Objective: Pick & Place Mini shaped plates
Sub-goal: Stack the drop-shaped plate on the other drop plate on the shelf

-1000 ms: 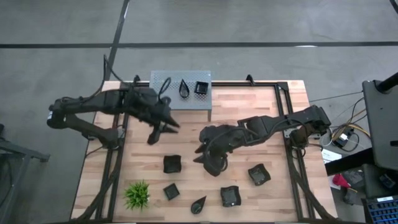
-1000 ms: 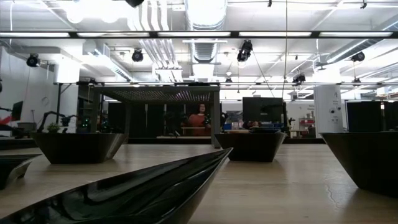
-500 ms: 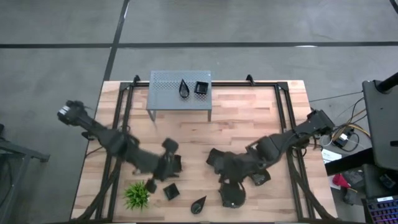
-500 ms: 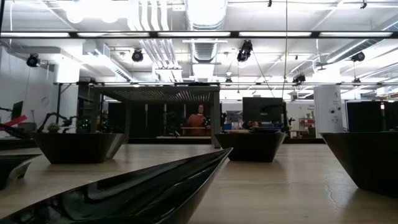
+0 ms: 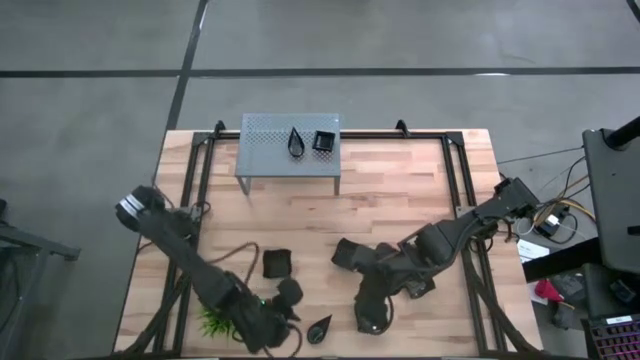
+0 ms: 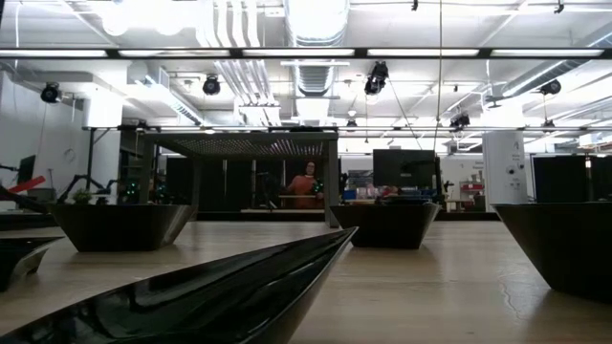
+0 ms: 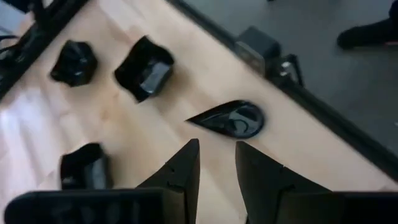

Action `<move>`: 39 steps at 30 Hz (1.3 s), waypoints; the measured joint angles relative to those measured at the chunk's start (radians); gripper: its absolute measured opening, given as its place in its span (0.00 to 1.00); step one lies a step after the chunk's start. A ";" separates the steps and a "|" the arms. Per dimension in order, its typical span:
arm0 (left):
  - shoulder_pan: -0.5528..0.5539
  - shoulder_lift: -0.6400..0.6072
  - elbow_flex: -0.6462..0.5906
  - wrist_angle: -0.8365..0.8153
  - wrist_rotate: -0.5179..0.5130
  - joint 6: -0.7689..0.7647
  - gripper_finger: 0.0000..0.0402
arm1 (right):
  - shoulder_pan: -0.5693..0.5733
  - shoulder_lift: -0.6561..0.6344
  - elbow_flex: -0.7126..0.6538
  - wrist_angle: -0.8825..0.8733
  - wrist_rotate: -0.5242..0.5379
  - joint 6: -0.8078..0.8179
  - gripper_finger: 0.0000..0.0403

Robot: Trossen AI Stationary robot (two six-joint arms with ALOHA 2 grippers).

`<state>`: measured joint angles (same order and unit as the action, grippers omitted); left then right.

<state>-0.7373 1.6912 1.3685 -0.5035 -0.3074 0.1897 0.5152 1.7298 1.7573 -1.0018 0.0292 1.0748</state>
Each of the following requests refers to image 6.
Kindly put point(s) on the black teardrop mini plate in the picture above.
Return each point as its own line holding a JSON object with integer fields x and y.
{"x": 14, "y": 253}
{"x": 191, "y": 296}

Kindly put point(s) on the black square plate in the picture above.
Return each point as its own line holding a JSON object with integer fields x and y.
{"x": 122, "y": 229}

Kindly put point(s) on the black wavy square bowl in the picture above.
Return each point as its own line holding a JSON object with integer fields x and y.
{"x": 385, "y": 227}
{"x": 564, "y": 248}

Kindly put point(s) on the black background robot arm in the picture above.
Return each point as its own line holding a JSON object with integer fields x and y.
{"x": 79, "y": 180}

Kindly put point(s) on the person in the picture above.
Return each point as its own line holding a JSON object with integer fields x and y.
{"x": 303, "y": 186}

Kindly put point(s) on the black computer monitor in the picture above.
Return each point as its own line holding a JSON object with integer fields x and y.
{"x": 404, "y": 168}

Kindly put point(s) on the black ceiling spotlight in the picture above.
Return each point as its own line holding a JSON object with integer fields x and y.
{"x": 50, "y": 92}
{"x": 211, "y": 85}
{"x": 551, "y": 87}
{"x": 460, "y": 119}

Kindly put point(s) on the white round column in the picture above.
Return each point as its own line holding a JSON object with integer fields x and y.
{"x": 504, "y": 167}

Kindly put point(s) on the small potted green plant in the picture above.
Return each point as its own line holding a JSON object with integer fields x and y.
{"x": 82, "y": 196}

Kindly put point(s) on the black partition panel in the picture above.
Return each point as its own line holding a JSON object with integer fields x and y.
{"x": 571, "y": 178}

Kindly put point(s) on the red bar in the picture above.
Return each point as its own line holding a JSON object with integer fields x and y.
{"x": 26, "y": 184}

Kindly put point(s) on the black overhead camera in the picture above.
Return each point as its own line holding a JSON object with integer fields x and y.
{"x": 378, "y": 76}

